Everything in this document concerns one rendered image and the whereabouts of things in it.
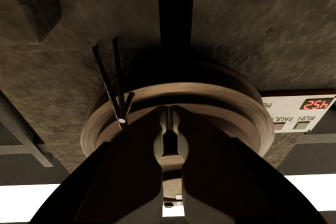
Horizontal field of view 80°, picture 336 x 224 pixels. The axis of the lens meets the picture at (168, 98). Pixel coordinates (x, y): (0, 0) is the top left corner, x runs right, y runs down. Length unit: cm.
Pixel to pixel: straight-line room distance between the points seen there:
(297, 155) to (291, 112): 846
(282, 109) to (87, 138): 55
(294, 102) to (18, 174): 920
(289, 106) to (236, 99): 32
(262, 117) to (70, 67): 47
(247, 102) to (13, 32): 39
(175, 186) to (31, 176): 873
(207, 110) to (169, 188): 20
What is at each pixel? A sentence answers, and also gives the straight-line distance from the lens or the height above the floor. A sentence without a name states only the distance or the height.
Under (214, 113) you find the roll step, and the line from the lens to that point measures 40.
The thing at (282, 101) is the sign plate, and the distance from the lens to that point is 67.
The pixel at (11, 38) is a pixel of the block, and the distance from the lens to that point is 36.
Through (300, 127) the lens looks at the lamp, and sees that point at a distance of 81.
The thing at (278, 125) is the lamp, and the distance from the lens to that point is 76.
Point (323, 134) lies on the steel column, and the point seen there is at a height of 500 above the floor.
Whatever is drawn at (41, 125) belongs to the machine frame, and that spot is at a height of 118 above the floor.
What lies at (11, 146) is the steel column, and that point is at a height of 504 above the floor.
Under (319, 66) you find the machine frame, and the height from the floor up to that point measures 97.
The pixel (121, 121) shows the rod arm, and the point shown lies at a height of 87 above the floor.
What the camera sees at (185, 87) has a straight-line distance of 36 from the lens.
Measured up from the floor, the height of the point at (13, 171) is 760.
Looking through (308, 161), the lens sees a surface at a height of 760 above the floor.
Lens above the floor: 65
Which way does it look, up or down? 45 degrees up
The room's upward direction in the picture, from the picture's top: 178 degrees clockwise
